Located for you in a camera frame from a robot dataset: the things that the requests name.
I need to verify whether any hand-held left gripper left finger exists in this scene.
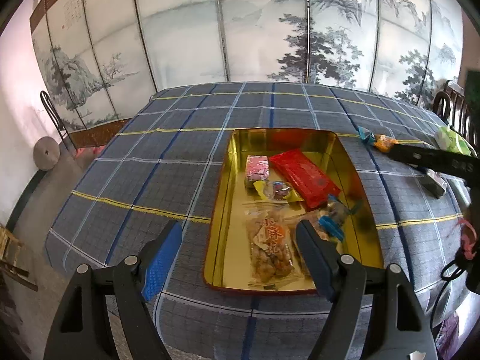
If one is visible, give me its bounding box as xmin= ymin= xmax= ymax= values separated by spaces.
xmin=43 ymin=219 xmax=184 ymax=360

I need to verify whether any black cable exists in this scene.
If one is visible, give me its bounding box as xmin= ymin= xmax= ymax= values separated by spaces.
xmin=429 ymin=259 xmax=469 ymax=331

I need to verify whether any blue plaid tablecloth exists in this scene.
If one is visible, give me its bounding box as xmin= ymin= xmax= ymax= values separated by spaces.
xmin=45 ymin=81 xmax=473 ymax=360

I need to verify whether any pink snack packet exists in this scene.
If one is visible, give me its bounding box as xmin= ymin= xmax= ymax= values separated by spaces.
xmin=244 ymin=155 xmax=271 ymax=189

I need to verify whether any pink cord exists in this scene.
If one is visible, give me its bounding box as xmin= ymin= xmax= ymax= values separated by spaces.
xmin=455 ymin=217 xmax=478 ymax=259

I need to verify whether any green tissue pack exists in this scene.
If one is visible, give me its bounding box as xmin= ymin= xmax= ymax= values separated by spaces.
xmin=434 ymin=125 xmax=471 ymax=157

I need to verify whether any light blue small packet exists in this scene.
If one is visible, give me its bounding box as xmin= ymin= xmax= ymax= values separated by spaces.
xmin=357 ymin=125 xmax=376 ymax=144

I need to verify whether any orange snack packet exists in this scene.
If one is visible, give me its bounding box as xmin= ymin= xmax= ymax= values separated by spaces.
xmin=373 ymin=134 xmax=400 ymax=153

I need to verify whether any gold tin tray red rim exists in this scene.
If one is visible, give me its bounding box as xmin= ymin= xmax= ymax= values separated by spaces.
xmin=203 ymin=128 xmax=384 ymax=296

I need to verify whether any light wooden stool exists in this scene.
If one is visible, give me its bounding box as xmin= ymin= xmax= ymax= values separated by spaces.
xmin=0 ymin=223 xmax=39 ymax=293

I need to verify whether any dark carved wooden chair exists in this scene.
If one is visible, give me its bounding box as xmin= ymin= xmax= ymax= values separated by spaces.
xmin=431 ymin=80 xmax=480 ymax=136

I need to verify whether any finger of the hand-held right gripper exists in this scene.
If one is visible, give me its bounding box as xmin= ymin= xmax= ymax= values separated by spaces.
xmin=389 ymin=144 xmax=451 ymax=171

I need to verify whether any grey clear snack packet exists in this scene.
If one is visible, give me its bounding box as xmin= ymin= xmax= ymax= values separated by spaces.
xmin=425 ymin=169 xmax=448 ymax=199

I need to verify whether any red snack packet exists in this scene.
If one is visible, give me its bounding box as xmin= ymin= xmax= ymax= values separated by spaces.
xmin=269 ymin=149 xmax=342 ymax=211

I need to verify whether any round stone disc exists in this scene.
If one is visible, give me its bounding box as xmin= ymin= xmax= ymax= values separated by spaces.
xmin=32 ymin=137 xmax=61 ymax=171

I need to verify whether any clear fried snack packet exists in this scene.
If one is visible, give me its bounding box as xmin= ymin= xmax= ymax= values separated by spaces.
xmin=243 ymin=202 xmax=305 ymax=289
xmin=296 ymin=210 xmax=340 ymax=252

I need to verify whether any yellow small snack packet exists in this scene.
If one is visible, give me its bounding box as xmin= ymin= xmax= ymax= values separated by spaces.
xmin=253 ymin=180 xmax=304 ymax=204

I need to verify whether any painted folding screen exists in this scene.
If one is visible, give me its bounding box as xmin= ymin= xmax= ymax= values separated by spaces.
xmin=30 ymin=0 xmax=466 ymax=151

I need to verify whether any blue clear candy packet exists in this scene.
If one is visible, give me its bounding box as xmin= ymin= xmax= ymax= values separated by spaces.
xmin=318 ymin=194 xmax=362 ymax=241

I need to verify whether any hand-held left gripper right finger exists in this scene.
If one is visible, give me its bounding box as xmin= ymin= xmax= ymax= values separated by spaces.
xmin=295 ymin=219 xmax=439 ymax=360

